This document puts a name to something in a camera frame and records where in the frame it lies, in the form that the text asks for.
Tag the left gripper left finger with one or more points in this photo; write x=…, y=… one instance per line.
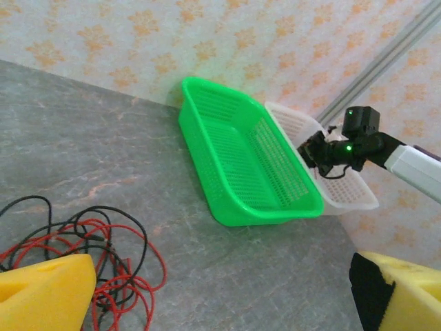
x=41, y=296

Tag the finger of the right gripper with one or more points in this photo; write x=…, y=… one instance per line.
x=310, y=157
x=317, y=140

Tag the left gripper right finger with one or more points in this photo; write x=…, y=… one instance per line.
x=406, y=300

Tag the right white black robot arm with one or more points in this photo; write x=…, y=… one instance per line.
x=420, y=169

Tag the white plastic basket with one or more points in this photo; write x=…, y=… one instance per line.
x=344, y=196

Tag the green plastic basket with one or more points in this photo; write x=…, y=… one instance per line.
x=220, y=172

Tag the aluminium frame post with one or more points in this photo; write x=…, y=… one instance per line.
x=379, y=62

